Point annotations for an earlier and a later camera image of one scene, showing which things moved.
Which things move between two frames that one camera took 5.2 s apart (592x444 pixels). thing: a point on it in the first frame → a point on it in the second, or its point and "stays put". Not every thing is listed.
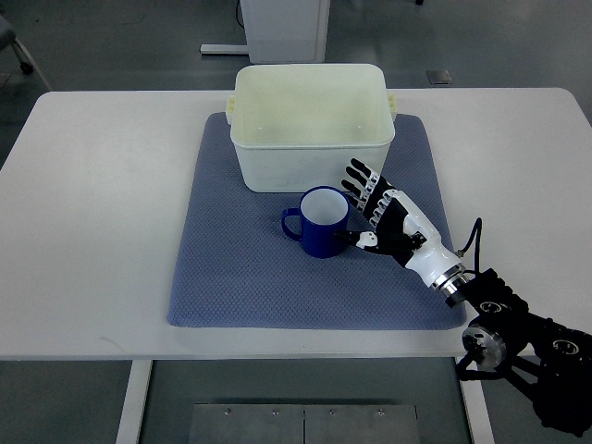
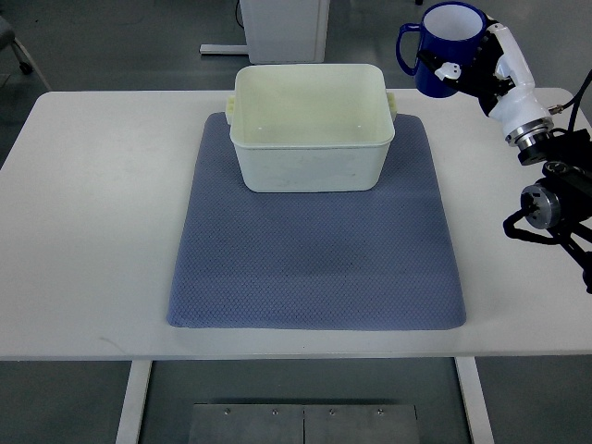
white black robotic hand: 401,229 → 498,73
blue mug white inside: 323,211 → 449,31
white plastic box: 299,126 stays put
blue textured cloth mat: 239,269 stays put
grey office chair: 7,38 stays put
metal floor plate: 303,424 stays put
